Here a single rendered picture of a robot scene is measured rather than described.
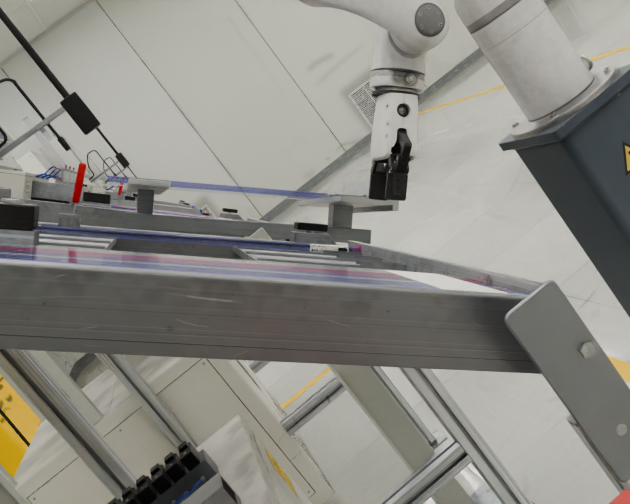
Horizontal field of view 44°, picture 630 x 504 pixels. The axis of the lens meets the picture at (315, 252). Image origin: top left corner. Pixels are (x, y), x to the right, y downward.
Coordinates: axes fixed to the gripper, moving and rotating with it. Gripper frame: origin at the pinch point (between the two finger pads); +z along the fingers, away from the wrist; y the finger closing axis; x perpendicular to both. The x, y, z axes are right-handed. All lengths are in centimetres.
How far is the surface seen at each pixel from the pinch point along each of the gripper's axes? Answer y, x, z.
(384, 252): -13.1, 3.5, 8.5
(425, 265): -30.2, 3.5, 8.9
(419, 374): 11.1, -12.2, 30.4
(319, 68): 749, -132, -154
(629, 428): -64, -2, 18
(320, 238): 8.0, 8.2, 8.0
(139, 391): 82, 35, 53
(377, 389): 33, -12, 38
